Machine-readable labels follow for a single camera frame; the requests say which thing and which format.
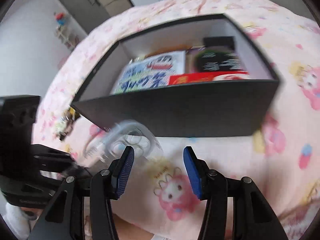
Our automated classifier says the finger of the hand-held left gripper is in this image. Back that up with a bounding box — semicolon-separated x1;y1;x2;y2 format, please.
39;162;88;181
31;144;75;167

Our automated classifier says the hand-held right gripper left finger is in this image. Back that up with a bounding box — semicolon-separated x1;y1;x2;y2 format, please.
29;145;136;240

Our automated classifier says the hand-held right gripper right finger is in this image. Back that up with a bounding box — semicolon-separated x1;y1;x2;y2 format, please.
183;146;289;240

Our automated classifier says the clear plastic blister pack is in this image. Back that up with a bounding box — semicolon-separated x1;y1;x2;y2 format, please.
82;119;164;167

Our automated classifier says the large black box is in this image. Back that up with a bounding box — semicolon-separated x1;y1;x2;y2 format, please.
71;13;281;138

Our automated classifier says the red packet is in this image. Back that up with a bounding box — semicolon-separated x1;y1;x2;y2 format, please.
168;71;250;86

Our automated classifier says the blue white comic book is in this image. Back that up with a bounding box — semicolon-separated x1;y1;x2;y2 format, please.
109;51;187;96

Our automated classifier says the small black printed box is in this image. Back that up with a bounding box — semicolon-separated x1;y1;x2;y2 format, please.
186;36;247;73

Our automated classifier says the yellow green snack wrapper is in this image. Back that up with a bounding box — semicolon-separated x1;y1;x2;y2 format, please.
54;106;82;142

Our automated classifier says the pink printed blanket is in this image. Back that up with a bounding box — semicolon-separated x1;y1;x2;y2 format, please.
32;0;320;240

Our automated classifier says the small toy shelf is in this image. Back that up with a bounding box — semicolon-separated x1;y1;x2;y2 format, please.
55;25;82;50

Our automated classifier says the red blue plush toy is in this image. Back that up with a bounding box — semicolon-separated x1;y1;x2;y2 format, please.
54;12;67;28

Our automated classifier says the grey door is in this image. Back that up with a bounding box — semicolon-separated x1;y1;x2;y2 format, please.
57;0;108;32

